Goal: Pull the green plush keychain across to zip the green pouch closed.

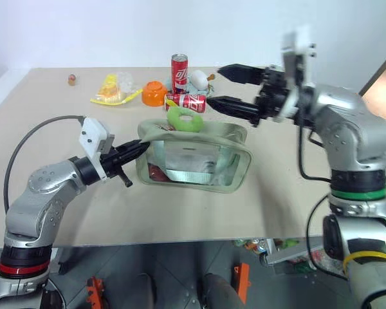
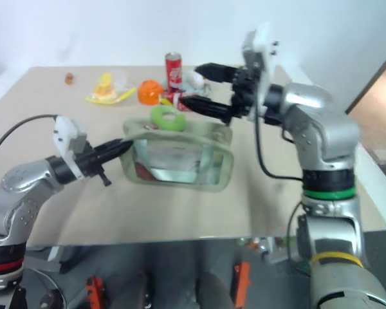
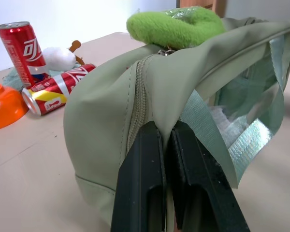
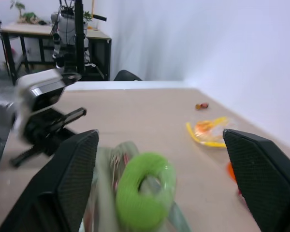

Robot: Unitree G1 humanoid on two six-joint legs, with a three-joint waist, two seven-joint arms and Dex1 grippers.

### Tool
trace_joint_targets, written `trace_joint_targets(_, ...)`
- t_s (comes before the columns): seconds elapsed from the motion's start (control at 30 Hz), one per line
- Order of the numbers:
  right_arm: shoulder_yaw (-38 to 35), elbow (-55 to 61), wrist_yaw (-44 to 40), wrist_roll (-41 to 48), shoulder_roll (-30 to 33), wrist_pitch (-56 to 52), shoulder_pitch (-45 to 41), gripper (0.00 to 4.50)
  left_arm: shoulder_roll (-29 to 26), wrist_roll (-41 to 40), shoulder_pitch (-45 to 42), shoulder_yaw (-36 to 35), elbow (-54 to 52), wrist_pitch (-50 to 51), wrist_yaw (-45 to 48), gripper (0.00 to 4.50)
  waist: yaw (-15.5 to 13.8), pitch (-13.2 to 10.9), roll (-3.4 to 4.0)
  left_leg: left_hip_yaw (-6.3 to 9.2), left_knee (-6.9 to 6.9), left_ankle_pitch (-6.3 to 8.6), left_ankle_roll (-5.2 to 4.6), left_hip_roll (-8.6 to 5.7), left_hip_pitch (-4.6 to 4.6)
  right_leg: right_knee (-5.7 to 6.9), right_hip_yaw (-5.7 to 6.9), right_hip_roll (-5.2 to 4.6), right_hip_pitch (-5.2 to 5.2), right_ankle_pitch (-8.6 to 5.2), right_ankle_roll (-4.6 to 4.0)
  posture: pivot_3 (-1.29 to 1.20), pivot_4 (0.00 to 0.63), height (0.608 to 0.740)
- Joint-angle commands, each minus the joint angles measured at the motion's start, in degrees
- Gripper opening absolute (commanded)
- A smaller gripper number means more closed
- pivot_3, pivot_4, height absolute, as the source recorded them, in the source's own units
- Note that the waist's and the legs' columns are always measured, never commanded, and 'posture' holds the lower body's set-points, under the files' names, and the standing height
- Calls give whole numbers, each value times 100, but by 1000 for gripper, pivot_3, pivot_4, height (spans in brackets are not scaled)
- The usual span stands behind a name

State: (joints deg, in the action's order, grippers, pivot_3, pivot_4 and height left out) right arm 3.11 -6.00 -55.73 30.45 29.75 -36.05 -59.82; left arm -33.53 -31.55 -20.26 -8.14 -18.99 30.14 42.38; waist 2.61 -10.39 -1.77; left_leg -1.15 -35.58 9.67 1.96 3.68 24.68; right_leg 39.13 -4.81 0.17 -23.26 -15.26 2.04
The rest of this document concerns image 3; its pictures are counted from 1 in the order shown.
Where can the red cola can lying down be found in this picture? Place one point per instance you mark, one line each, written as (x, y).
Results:
(54, 90)

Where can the orange plastic bowl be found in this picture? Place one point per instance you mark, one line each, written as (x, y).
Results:
(3, 106)

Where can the upright red cola can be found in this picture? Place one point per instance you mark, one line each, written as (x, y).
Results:
(24, 52)

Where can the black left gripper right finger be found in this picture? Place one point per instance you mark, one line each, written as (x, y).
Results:
(203, 183)

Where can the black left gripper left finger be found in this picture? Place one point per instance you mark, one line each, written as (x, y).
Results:
(140, 174)

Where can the white plush toy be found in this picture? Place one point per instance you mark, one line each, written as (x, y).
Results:
(58, 59)

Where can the green zip pouch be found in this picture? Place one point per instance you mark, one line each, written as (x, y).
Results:
(99, 116)

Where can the light green cloth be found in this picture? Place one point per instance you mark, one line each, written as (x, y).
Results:
(13, 79)

